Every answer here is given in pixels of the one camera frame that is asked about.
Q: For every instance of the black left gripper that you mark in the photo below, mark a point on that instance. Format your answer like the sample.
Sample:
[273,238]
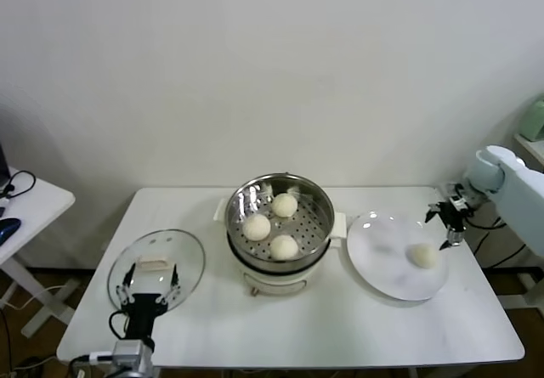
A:
[144,316]

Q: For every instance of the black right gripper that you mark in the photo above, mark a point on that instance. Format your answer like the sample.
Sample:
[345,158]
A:
[454,216]

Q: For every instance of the dark laptop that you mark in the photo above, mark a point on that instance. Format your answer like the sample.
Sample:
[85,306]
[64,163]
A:
[2,161]

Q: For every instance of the white steamed baozi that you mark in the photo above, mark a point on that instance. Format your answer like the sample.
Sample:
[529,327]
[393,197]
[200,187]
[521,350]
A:
[256,227]
[284,247]
[423,255]
[284,205]

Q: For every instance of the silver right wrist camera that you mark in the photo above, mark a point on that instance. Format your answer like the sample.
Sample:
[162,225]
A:
[455,193]

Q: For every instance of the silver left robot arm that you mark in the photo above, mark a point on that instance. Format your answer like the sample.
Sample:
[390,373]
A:
[132,352]

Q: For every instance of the white side table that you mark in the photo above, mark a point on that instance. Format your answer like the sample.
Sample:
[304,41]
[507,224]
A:
[47,199]

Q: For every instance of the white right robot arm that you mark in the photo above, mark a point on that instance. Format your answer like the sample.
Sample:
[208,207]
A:
[523,191]

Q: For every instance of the white round plate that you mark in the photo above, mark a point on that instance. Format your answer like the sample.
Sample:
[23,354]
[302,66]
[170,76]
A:
[374,259]

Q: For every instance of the white electric cooker pot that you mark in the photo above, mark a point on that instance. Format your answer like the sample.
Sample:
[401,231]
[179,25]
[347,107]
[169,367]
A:
[276,284]

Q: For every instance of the blue computer mouse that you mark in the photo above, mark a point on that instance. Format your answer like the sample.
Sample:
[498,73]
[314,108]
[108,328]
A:
[8,227]

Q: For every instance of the stainless steel steamer basket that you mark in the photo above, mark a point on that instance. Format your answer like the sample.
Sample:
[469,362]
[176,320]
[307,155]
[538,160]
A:
[316,221]

